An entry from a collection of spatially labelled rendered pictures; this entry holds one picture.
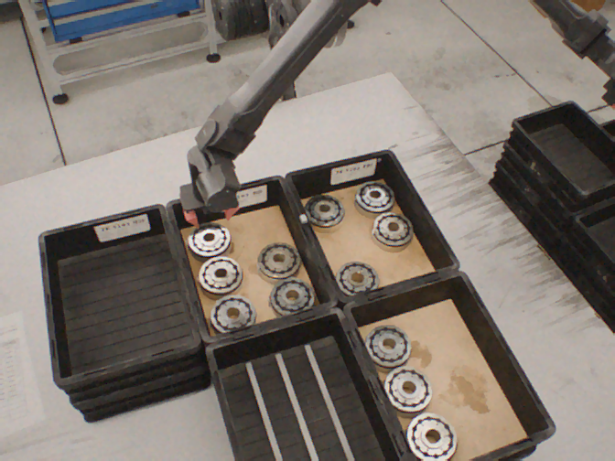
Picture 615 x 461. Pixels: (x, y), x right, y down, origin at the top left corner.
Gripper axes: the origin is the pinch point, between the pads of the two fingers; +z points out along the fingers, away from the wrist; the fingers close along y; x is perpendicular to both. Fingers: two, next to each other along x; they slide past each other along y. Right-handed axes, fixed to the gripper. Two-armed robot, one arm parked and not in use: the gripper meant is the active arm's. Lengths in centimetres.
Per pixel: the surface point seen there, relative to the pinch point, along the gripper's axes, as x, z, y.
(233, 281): -3.0, 20.4, 2.4
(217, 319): -11.8, 20.1, -3.6
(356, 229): 4.5, 23.4, 36.4
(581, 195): 11, 48, 123
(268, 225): 12.3, 23.4, 15.4
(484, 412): -49, 23, 45
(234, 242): 9.6, 23.4, 5.8
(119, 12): 189, 68, -7
